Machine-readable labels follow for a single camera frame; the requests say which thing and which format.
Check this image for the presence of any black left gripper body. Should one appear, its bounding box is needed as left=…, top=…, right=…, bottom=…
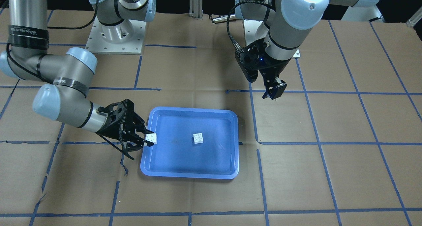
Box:
left=235, top=41, right=290, bottom=82

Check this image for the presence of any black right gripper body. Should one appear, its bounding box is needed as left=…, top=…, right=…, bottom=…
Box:
left=96, top=99, right=145, bottom=143

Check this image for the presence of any white toy block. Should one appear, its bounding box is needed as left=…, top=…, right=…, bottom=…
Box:
left=193, top=133, right=204, bottom=145
left=145, top=133, right=157, bottom=145

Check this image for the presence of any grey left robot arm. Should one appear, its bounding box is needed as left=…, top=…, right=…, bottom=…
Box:
left=141, top=0, right=379, bottom=99

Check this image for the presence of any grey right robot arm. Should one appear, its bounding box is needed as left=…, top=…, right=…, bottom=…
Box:
left=1, top=0, right=154, bottom=156

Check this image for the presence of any blue plastic tray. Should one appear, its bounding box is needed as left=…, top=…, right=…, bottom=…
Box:
left=140, top=106, right=239, bottom=180

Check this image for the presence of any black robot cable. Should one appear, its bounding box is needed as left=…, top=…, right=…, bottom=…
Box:
left=211, top=1, right=276, bottom=50

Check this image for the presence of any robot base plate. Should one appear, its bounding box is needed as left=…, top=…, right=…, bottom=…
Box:
left=243, top=19, right=301, bottom=59
left=85, top=19, right=147, bottom=55

